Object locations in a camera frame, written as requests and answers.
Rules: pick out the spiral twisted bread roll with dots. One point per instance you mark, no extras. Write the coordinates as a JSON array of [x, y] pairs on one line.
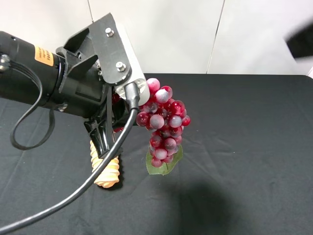
[[110, 175]]

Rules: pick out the red grape bunch with leaf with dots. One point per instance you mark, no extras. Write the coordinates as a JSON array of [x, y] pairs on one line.
[[166, 118]]

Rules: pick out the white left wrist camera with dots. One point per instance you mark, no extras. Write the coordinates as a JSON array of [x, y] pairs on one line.
[[137, 75]]

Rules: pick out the black tablecloth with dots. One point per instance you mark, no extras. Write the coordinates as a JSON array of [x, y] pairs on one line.
[[247, 166]]

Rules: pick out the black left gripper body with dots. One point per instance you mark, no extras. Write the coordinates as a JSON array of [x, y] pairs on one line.
[[95, 58]]

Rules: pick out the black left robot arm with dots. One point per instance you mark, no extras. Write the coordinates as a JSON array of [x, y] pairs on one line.
[[32, 75]]

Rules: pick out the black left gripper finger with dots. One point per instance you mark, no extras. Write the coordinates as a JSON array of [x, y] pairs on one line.
[[101, 135]]

